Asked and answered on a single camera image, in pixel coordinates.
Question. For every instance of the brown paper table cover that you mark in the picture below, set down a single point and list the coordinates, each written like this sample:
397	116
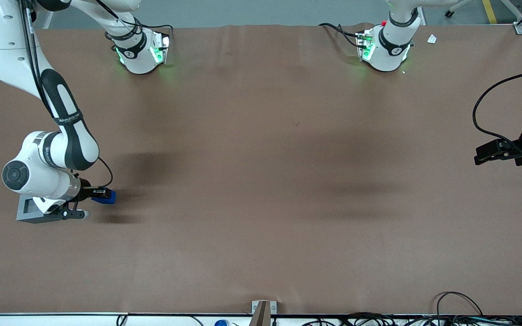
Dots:
261	181

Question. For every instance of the gray square hollow base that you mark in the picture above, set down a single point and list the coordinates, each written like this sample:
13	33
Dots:
27	217

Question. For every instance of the white leg with caster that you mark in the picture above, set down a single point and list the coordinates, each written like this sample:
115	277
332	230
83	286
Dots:
449	13

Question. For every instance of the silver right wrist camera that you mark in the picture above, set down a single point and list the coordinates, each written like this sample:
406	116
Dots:
79	214

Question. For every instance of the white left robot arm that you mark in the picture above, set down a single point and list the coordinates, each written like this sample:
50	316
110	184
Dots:
385	54

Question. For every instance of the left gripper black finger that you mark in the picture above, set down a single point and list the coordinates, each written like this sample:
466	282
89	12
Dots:
494	148
492	160

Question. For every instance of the blue round cap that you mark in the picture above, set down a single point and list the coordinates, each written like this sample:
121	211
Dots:
221	323

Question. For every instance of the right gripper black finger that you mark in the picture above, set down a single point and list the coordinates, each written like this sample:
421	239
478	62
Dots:
100	190
99	197

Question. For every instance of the gray metal bracket with post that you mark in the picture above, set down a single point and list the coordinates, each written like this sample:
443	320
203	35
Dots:
263	312

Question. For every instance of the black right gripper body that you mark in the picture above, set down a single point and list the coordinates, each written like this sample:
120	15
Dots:
86	192

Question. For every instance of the blue plastic part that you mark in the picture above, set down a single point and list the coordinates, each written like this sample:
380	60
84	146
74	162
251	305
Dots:
112	197

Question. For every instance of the white paper scrap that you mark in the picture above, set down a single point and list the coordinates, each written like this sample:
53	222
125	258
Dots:
432	39

